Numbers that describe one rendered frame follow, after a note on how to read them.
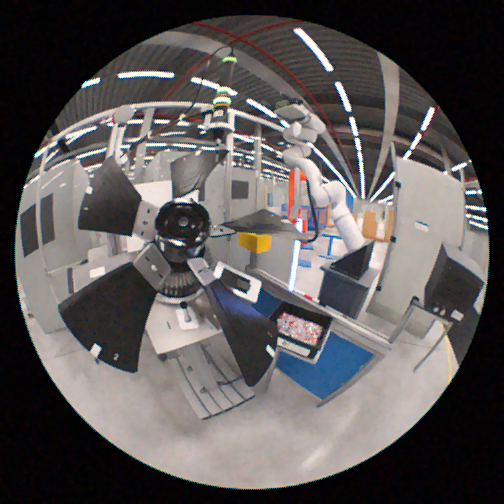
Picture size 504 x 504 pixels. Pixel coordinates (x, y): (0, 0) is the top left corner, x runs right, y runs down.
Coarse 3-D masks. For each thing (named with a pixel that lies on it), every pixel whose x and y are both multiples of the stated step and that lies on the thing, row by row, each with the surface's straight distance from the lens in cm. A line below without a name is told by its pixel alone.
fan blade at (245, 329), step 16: (208, 288) 30; (224, 288) 36; (224, 304) 31; (240, 304) 38; (224, 320) 29; (240, 320) 33; (256, 320) 40; (240, 336) 31; (256, 336) 36; (240, 352) 30; (256, 352) 34; (240, 368) 30; (256, 368) 33
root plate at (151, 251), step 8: (152, 248) 33; (144, 256) 32; (152, 256) 33; (160, 256) 34; (136, 264) 32; (144, 264) 33; (152, 264) 34; (160, 264) 35; (168, 264) 36; (144, 272) 33; (152, 272) 34; (160, 272) 36; (168, 272) 37; (152, 280) 35; (160, 280) 36
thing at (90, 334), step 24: (96, 288) 31; (120, 288) 32; (144, 288) 34; (72, 312) 35; (96, 312) 33; (120, 312) 33; (144, 312) 36; (96, 336) 35; (120, 336) 36; (120, 360) 39
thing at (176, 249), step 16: (160, 208) 33; (176, 208) 33; (192, 208) 34; (160, 224) 30; (176, 224) 32; (192, 224) 32; (208, 224) 32; (160, 240) 30; (176, 240) 30; (192, 240) 30; (176, 256) 32; (192, 256) 33; (176, 272) 38
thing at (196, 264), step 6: (198, 258) 36; (192, 264) 32; (198, 264) 34; (204, 264) 38; (198, 270) 32; (210, 270) 38; (198, 276) 31; (204, 276) 33; (210, 276) 36; (204, 282) 31
